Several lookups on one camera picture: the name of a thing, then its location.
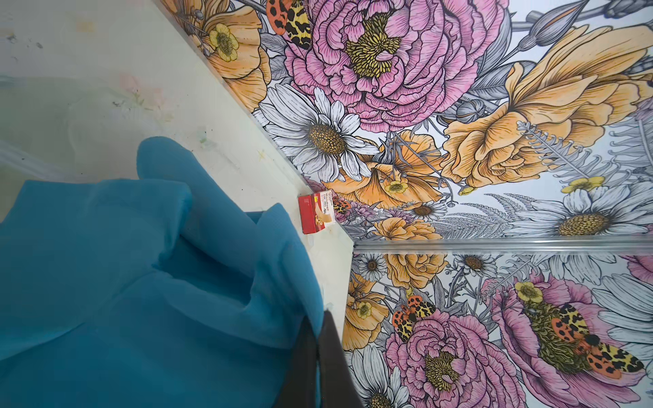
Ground teal cloth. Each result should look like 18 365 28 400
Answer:
1 137 323 407

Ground red white small box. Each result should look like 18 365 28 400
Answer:
298 190 336 235

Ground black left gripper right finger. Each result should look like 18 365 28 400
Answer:
317 310 362 408

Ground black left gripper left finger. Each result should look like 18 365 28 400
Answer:
273 318 319 408

